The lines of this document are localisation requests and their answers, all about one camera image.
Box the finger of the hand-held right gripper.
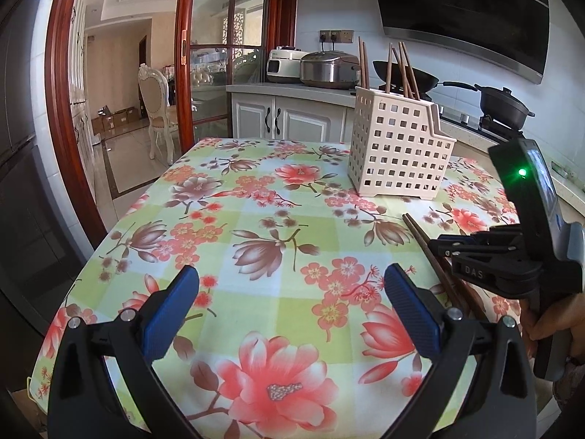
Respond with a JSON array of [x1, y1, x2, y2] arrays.
[[429, 225, 527, 258], [450, 244, 557, 299]]

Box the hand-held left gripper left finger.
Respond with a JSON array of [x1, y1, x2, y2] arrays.
[[47, 265, 201, 439]]

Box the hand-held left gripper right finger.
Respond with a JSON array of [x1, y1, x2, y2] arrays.
[[378, 263, 536, 439]]

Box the dark wooden chopstick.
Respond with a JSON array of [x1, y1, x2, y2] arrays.
[[402, 213, 471, 316], [407, 213, 489, 323]]

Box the beige perforated utensil holder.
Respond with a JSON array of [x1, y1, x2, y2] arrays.
[[346, 86, 457, 199]]

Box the bunch of brown chopsticks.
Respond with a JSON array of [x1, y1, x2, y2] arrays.
[[357, 35, 421, 101]]

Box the person's right hand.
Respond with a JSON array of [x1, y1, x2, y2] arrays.
[[521, 292, 584, 358]]

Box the black lidded pot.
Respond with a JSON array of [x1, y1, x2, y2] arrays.
[[474, 83, 535, 130]]

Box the black gas stove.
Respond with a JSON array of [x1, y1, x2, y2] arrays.
[[430, 101, 526, 142]]

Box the floral tablecloth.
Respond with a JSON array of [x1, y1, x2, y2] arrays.
[[27, 136, 537, 439]]

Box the black wok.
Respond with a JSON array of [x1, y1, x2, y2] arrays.
[[372, 59, 478, 92]]

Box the dark glossy refrigerator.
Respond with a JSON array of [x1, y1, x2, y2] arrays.
[[0, 23, 108, 403]]

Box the black range hood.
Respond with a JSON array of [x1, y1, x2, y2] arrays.
[[368, 0, 551, 85]]

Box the cardboard boxes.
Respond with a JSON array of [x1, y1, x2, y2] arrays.
[[91, 105, 138, 133]]

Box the white ornate dining chair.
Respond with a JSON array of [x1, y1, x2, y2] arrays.
[[138, 63, 177, 165]]

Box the white base cabinet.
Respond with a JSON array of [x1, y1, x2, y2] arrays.
[[226, 83, 357, 142]]

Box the silver rice cooker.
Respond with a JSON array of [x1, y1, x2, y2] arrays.
[[299, 50, 361, 87]]

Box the red wooden glass door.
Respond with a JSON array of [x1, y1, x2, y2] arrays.
[[45, 0, 299, 248]]

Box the white hallway cabinet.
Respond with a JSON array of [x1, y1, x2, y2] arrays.
[[68, 0, 99, 147]]

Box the white rice cooker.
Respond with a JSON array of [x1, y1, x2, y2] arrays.
[[266, 45, 308, 84]]

